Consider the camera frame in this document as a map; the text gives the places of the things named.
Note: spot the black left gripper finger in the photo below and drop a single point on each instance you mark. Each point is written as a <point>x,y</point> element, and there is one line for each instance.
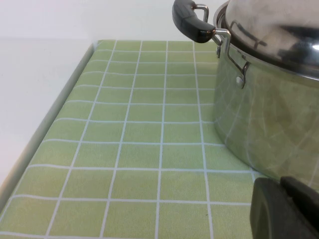
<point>286,214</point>

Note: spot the stainless steel pot lid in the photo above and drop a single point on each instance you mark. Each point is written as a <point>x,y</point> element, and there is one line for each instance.
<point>261,30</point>

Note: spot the stainless steel cooking pot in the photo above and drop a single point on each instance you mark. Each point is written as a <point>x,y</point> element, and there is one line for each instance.
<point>261,119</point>

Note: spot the green checkered tablecloth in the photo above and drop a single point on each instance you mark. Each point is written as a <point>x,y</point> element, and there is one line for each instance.
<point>124,149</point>

